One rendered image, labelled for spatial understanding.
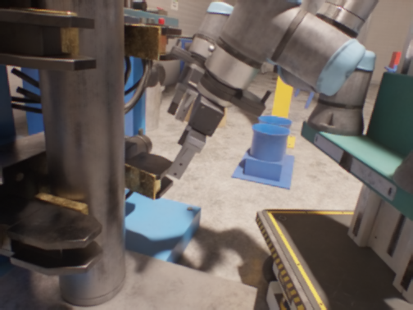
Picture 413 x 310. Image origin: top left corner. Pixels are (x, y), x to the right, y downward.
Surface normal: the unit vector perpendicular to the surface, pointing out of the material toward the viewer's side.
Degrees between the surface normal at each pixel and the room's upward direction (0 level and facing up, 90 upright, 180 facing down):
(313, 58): 100
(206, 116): 97
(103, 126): 90
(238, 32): 86
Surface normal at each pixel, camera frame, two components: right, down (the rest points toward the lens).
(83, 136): 0.31, 0.37
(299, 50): -0.38, 0.45
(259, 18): -0.26, 0.31
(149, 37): -0.54, 0.25
